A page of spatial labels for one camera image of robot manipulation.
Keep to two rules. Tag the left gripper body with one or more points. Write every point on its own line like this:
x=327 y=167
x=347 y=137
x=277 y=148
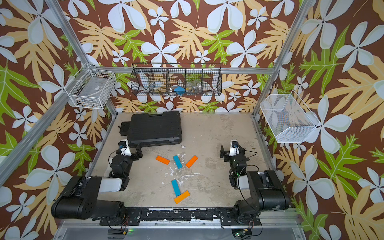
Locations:
x=136 y=157

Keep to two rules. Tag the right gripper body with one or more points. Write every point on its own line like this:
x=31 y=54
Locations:
x=228 y=158

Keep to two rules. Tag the orange block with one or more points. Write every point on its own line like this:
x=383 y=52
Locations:
x=191 y=161
x=163 y=160
x=181 y=197

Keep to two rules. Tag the teal block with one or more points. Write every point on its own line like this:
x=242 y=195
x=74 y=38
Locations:
x=177 y=161
x=176 y=187

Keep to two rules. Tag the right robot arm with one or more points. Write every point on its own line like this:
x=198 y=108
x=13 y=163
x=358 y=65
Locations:
x=266 y=190

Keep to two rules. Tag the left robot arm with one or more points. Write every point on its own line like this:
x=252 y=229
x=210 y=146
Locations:
x=80 y=197

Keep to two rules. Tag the black plastic tool case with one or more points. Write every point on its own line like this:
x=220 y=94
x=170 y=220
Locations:
x=150 y=130

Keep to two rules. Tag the white mesh basket right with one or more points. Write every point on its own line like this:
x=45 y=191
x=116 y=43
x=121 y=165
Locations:
x=289 y=117

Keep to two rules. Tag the blue object in basket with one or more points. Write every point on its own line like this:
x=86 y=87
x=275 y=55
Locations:
x=180 y=91

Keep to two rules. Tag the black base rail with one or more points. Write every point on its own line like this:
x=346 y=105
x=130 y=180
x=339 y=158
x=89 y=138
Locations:
x=137 y=216

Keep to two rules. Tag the black wire basket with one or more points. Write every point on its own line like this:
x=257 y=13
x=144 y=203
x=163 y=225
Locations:
x=198 y=79

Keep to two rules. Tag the white wire basket left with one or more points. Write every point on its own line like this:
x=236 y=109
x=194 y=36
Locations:
x=91 y=87

